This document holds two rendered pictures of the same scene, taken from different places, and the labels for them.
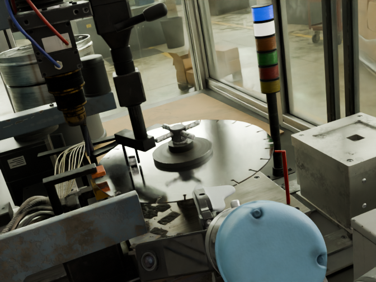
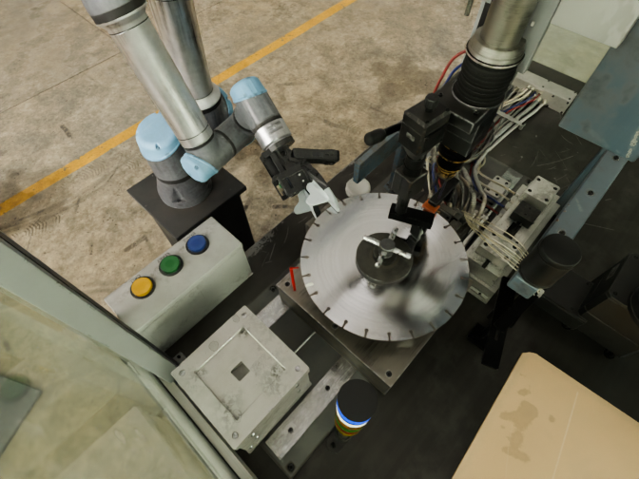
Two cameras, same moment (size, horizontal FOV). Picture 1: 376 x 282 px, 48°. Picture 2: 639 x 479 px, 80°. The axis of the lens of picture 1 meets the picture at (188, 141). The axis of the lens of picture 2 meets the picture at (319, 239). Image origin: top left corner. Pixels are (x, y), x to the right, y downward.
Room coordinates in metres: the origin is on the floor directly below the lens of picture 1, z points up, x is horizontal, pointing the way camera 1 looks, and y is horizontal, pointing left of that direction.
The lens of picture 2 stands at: (0.95, -0.27, 1.61)
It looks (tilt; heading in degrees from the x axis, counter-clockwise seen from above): 58 degrees down; 150
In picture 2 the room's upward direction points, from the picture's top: 2 degrees counter-clockwise
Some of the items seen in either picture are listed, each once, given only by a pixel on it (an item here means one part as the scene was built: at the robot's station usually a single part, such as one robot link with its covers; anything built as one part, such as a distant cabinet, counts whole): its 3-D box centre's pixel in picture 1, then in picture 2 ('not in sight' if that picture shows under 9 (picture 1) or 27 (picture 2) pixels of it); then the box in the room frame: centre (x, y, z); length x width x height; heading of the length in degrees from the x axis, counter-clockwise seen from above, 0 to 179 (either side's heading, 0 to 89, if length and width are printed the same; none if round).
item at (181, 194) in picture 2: not in sight; (180, 176); (0.14, -0.25, 0.80); 0.15 x 0.15 x 0.10
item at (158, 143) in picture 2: not in sight; (167, 144); (0.13, -0.25, 0.91); 0.13 x 0.12 x 0.14; 115
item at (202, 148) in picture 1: (181, 147); (384, 255); (0.71, 0.01, 0.96); 0.11 x 0.11 x 0.03
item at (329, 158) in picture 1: (356, 170); (247, 379); (0.74, -0.32, 0.82); 0.18 x 0.18 x 0.15; 16
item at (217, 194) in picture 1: (214, 193); (319, 198); (0.52, -0.02, 0.96); 0.09 x 0.06 x 0.03; 5
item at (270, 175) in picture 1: (278, 170); (343, 431); (0.91, -0.21, 0.76); 0.09 x 0.03 x 0.03; 106
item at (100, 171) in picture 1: (78, 188); (438, 201); (0.65, 0.20, 0.95); 0.10 x 0.03 x 0.07; 106
